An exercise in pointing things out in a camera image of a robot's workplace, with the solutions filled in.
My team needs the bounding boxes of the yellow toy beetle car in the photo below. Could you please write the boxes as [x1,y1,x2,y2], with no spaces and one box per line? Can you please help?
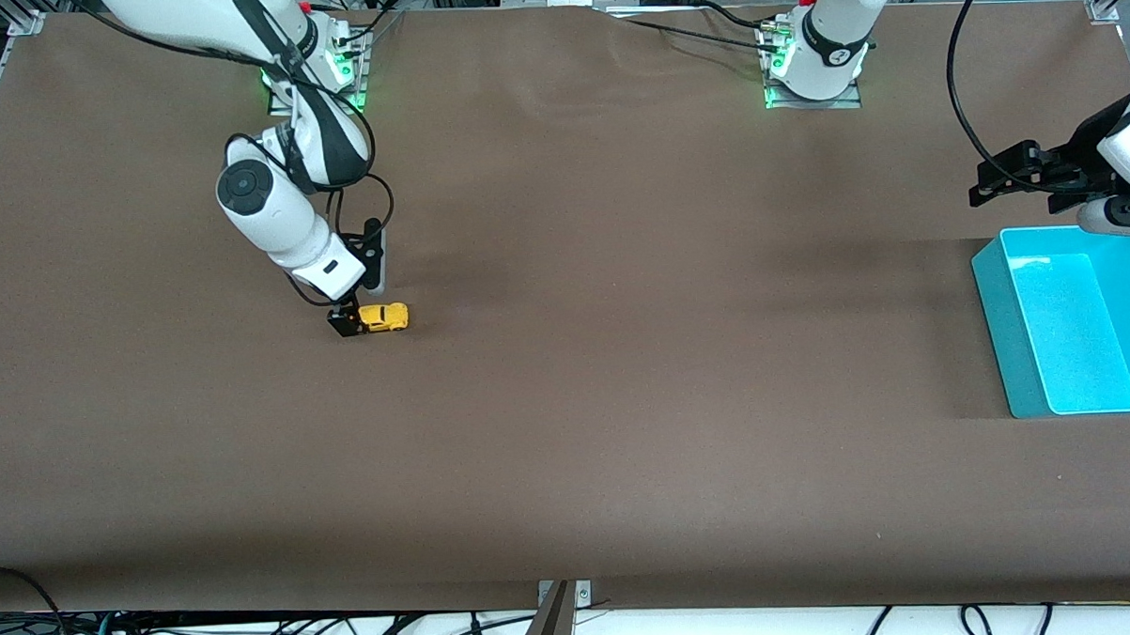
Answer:
[356,302,410,335]

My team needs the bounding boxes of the teal plastic bin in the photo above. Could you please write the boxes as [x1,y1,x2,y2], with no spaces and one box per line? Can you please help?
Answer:
[970,224,1130,422]

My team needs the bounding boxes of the brown slanted bar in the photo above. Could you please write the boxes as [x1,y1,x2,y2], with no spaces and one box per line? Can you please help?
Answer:
[510,581,577,635]

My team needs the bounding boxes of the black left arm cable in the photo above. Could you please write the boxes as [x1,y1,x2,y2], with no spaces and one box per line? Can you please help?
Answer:
[946,0,1050,192]

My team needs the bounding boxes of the black base cable bundle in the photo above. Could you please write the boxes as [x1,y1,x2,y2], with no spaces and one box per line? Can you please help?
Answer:
[329,0,408,54]

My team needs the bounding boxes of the short black base cable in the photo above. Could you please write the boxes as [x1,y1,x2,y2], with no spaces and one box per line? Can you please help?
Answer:
[700,0,777,32]

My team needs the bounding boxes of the long black base cable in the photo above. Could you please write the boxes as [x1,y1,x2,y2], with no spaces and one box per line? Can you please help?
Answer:
[606,9,775,61]

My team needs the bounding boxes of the small metal edge bracket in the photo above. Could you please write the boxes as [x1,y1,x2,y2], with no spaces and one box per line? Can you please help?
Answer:
[536,580,593,609]

